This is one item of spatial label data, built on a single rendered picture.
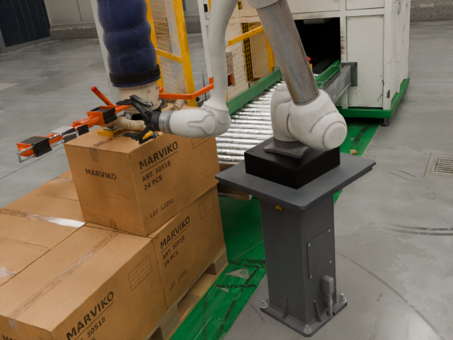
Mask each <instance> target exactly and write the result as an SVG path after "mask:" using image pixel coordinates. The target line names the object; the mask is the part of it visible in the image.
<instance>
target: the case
mask: <svg viewBox="0 0 453 340"><path fill-rule="evenodd" d="M103 128H104V127H98V128H96V129H95V130H92V131H90V132H88V133H86V134H83V135H81V136H78V137H77V138H75V139H73V140H71V141H69V142H66V143H64V144H63V145H64V149H65V153H66V155H67V160H68V163H69V167H70V170H71V174H72V177H73V182H74V185H75V189H76V192H77V195H78V199H79V202H80V206H81V210H82V214H83V216H84V220H85V221H87V222H91V223H95V224H98V225H102V226H105V227H110V228H113V229H117V230H120V231H124V232H128V233H132V234H134V235H139V236H142V237H148V236H149V235H150V234H151V233H153V232H154V231H156V230H157V229H158V228H159V227H161V226H162V225H163V224H165V223H166V222H167V221H168V220H170V219H171V218H173V217H174V216H175V215H176V214H178V213H179V212H181V211H182V210H183V209H184V208H186V207H187V206H189V205H190V204H191V203H192V202H194V201H195V200H197V199H198V198H199V197H200V196H201V195H203V194H204V193H206V192H207V191H208V190H209V189H211V188H212V187H214V186H215V185H216V184H217V183H219V180H218V179H215V175H216V174H217V173H220V166H219V161H218V152H217V147H216V137H205V138H185V137H181V136H178V135H173V134H164V133H162V132H159V133H157V134H159V137H157V138H155V139H150V140H148V141H146V142H145V143H143V144H139V141H136V140H133V139H131V138H130V137H124V136H123V134H126V133H127V132H129V133H132V132H134V131H136V130H129V129H127V130H125V131H123V132H121V133H119V134H117V135H115V136H106V135H98V131H99V130H101V129H103Z"/></svg>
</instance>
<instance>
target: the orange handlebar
mask: <svg viewBox="0 0 453 340"><path fill-rule="evenodd" d="M213 87H214V83H211V84H209V85H207V86H205V87H203V88H201V89H199V90H198V91H196V92H194V93H192V94H173V93H161V92H163V90H164V88H163V87H160V86H159V87H158V89H159V98H169V99H188V100H191V99H195V98H197V97H199V96H200V95H202V94H204V93H206V92H208V91H209V90H211V89H213ZM129 107H132V105H121V106H120V107H117V108H115V110H116V113H119V112H121V111H123V110H125V109H127V108H129ZM99 121H100V117H95V118H93V116H89V117H87V118H85V119H79V120H77V121H74V122H73V124H71V125H69V127H74V128H75V131H77V127H79V126H81V125H84V124H88V128H91V127H93V124H95V123H98V122H99ZM52 136H54V134H49V135H48V138H50V137H52ZM61 139H62V136H61V135H60V136H57V137H56V138H53V139H51V140H49V143H50V144H53V143H55V142H57V141H60V140H61ZM21 154H31V150H27V151H25V152H23V153H21Z"/></svg>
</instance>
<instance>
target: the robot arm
mask: <svg viewBox="0 0 453 340"><path fill-rule="evenodd" d="M238 1H239V0H211V5H210V16H209V21H208V49H209V54H210V63H211V67H212V75H213V80H214V87H213V92H212V95H211V97H210V98H209V99H208V100H207V101H206V102H204V104H203V105H202V106H201V108H200V109H182V110H180V111H176V110H174V111H172V110H165V111H163V112H162V111H153V110H152V106H153V103H149V102H147V101H145V100H144V99H142V98H140V97H138V96H136V95H135V94H133V95H131V96H129V98H130V99H125V100H123V101H119V102H117V103H116V105H132V106H133V107H135V108H136V109H137V110H138V111H139V112H140V113H141V115H142V116H143V118H144V125H145V126H146V127H145V128H144V130H143V131H142V133H141V134H138V133H129V132H127V133H126V134H123V136H124V137H131V139H133V140H136V141H139V144H143V143H145V142H146V141H148V140H150V139H155V138H157V137H159V134H157V132H156V131H158V132H162V133H164V134H173V135H178V136H181V137H185V138H205V137H215V136H219V135H222V134H224V133H225V132H227V131H228V129H229V128H230V126H231V117H230V115H229V109H228V107H227V104H226V101H227V90H228V78H227V60H226V51H225V34H226V30H227V26H228V23H229V20H230V18H231V16H232V14H233V11H234V9H235V7H236V5H237V3H238ZM247 2H248V4H249V5H250V6H252V7H253V8H255V9H256V11H257V13H258V16H259V18H260V21H261V23H262V26H263V28H264V31H265V33H266V36H267V38H268V41H269V43H270V46H271V48H272V51H273V54H274V56H275V58H276V61H277V64H278V66H279V68H280V71H281V73H282V76H283V78H284V81H285V83H283V84H280V85H278V86H277V87H276V89H275V90H274V92H273V94H272V98H271V102H270V115H271V123H272V131H273V135H274V141H273V142H272V143H271V144H269V145H267V146H265V147H264V151H265V152H274V153H277V154H283V155H287V156H290V157H294V158H296V159H300V158H302V157H303V155H304V154H305V153H306V152H308V151H309V150H311V149H312V148H313V149H315V150H331V149H334V148H336V147H338V146H340V145H341V144H342V143H343V142H344V139H345V138H346V134H347V126H346V122H345V120H344V117H343V116H342V115H341V114H340V113H339V112H338V110H337V108H336V107H335V105H334V103H333V102H332V100H331V99H330V97H329V95H328V93H326V92H324V91H323V90H320V89H318V85H317V84H316V81H315V78H314V75H313V72H312V70H311V67H310V64H309V61H308V58H307V55H306V53H305V50H304V48H303V44H302V42H301V39H300V36H299V33H298V31H297V27H296V25H295V22H294V19H293V17H292V14H291V11H290V8H289V5H288V3H287V0H247ZM144 107H145V108H147V109H145V108H144ZM149 130H151V131H152V132H153V133H152V135H151V136H149V137H147V138H145V139H142V138H143V137H144V136H145V135H146V134H147V132H148V131H149Z"/></svg>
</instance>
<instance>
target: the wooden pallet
mask: <svg viewBox="0 0 453 340"><path fill-rule="evenodd" d="M227 265H228V260H227V251H226V244H225V243H224V244H223V246H222V247H221V248H220V249H219V251H217V253H216V254H215V255H214V256H213V257H212V259H211V260H210V261H209V262H208V264H207V265H206V266H205V267H204V268H203V269H202V270H201V272H200V273H199V274H198V275H197V277H196V278H195V279H194V280H193V281H192V282H191V283H190V285H189V286H188V287H187V288H186V290H185V291H184V292H183V293H182V294H181V295H180V296H179V298H178V299H177V300H176V301H175V303H174V304H173V305H172V306H171V307H170V308H169V309H168V310H167V312H166V313H165V314H164V316H163V317H162V318H161V319H160V320H159V321H158V322H157V324H156V325H155V326H154V327H153V329H152V330H151V331H150V332H149V333H148V334H147V335H146V337H145V338H144V339H143V340H169V339H170V338H171V337H172V336H173V334H174V333H175V331H176V330H177V329H178V328H179V326H180V325H181V324H182V322H183V321H184V320H185V319H186V318H187V316H188V315H189V313H190V312H191V311H192V310H193V309H194V307H195V306H196V305H197V303H198V302H199V301H200V300H201V298H202V297H203V296H204V294H205V293H206V292H207V291H208V290H209V288H210V287H211V285H212V284H213V283H214V282H215V280H216V279H217V278H218V276H219V275H220V274H221V272H222V271H223V270H224V269H225V268H226V266H227Z"/></svg>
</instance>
